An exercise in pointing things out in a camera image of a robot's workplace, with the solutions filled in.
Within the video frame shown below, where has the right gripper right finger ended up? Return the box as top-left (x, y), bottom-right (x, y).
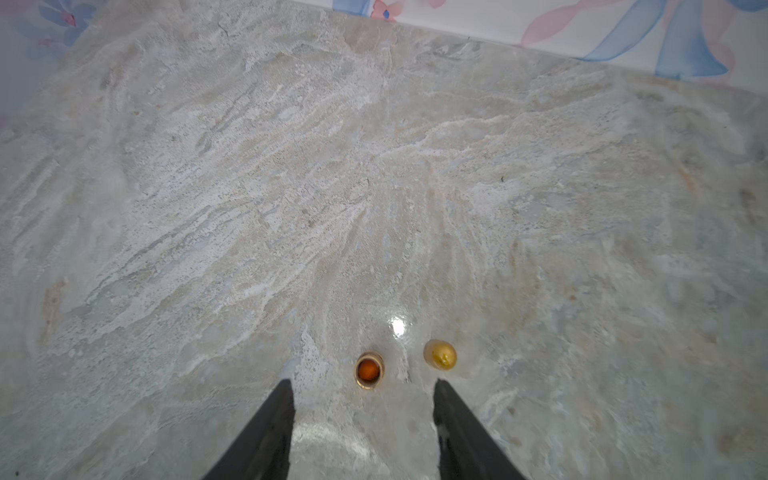
top-left (433, 379), bottom-right (524, 480)

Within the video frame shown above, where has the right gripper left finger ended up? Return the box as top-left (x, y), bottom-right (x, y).
top-left (203, 379), bottom-right (296, 480)

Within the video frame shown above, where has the gold lipstick cap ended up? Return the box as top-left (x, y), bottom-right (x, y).
top-left (423, 339), bottom-right (458, 371)

